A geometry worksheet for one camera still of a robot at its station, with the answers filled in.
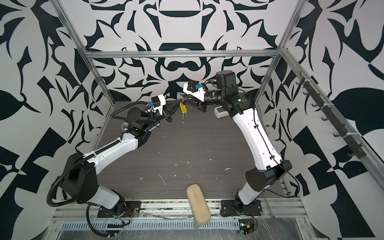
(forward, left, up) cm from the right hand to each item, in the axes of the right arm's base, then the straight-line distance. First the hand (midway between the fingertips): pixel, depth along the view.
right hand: (184, 95), depth 61 cm
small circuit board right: (-41, -27, -46) cm, 67 cm away
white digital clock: (+25, -22, -40) cm, 52 cm away
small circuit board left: (-40, +34, -46) cm, 70 cm away
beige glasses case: (-34, -6, -42) cm, 54 cm away
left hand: (0, +1, 0) cm, 1 cm away
